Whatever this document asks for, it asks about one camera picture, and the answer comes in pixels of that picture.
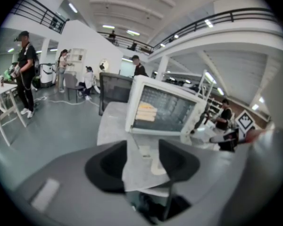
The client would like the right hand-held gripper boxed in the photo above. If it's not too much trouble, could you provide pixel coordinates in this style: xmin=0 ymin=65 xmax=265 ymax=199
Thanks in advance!
xmin=209 ymin=111 xmax=255 ymax=153

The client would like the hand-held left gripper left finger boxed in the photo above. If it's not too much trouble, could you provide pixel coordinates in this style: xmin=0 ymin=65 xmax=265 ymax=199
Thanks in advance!
xmin=14 ymin=140 xmax=142 ymax=226

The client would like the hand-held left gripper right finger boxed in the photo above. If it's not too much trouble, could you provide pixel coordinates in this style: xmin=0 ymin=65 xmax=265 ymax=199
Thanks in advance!
xmin=159 ymin=139 xmax=243 ymax=226

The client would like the white oven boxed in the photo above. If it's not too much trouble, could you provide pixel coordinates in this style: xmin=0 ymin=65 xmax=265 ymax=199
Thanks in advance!
xmin=125 ymin=75 xmax=209 ymax=137

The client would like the person's right hand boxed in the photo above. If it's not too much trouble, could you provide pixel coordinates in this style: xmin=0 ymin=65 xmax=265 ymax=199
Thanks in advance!
xmin=246 ymin=129 xmax=266 ymax=143

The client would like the white shelving rack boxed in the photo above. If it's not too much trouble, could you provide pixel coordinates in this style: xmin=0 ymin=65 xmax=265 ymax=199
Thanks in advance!
xmin=164 ymin=69 xmax=215 ymax=103

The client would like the stack of toast slices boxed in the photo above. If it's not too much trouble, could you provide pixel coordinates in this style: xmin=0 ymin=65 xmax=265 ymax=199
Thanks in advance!
xmin=135 ymin=102 xmax=158 ymax=122

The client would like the group of black white devices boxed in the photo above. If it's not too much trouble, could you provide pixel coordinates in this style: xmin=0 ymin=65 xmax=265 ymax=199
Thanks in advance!
xmin=165 ymin=76 xmax=199 ymax=89

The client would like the black mesh chair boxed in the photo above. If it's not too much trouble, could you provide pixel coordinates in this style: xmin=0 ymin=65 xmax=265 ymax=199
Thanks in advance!
xmin=99 ymin=72 xmax=134 ymax=116

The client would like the grey upholstered chair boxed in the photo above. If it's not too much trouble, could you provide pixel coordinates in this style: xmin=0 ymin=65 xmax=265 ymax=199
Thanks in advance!
xmin=64 ymin=73 xmax=84 ymax=103

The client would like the white black mobile machine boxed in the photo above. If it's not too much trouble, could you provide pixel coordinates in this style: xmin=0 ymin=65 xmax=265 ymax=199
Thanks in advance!
xmin=39 ymin=62 xmax=58 ymax=89

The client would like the black balcony railing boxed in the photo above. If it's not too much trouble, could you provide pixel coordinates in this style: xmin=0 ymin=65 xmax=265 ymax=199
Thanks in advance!
xmin=98 ymin=8 xmax=278 ymax=54
xmin=10 ymin=0 xmax=69 ymax=34

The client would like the white folding table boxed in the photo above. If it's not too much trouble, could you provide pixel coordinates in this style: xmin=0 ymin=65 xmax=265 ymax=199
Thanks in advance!
xmin=0 ymin=83 xmax=28 ymax=147

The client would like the white floor cable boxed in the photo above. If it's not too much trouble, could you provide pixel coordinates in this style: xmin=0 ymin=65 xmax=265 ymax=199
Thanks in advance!
xmin=34 ymin=95 xmax=101 ymax=108

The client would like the white wall shelf unit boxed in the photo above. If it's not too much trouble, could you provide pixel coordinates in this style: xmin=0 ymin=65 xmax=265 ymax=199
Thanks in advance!
xmin=67 ymin=48 xmax=88 ymax=73

